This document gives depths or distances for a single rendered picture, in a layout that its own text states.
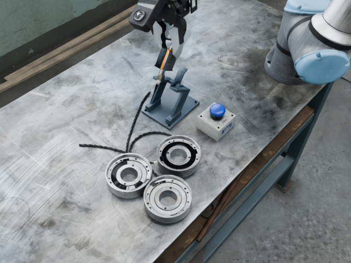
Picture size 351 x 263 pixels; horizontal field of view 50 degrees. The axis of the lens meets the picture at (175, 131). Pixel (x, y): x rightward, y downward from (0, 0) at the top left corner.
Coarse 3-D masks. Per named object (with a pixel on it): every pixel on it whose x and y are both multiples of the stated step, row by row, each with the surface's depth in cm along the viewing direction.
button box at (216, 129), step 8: (208, 112) 95; (200, 120) 94; (208, 120) 93; (216, 120) 93; (224, 120) 93; (232, 120) 94; (200, 128) 96; (208, 128) 93; (216, 128) 91; (224, 128) 93; (216, 136) 93
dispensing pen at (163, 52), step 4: (164, 48) 86; (168, 48) 88; (160, 52) 86; (164, 52) 85; (160, 56) 86; (164, 56) 86; (160, 60) 86; (156, 64) 87; (160, 64) 86; (160, 72) 88; (164, 72) 88; (160, 76) 89; (160, 80) 89; (156, 84) 90; (156, 88) 90; (152, 96) 91
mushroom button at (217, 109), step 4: (216, 104) 93; (220, 104) 93; (212, 108) 92; (216, 108) 92; (220, 108) 92; (224, 108) 92; (212, 112) 91; (216, 112) 91; (220, 112) 91; (224, 112) 92; (216, 116) 91
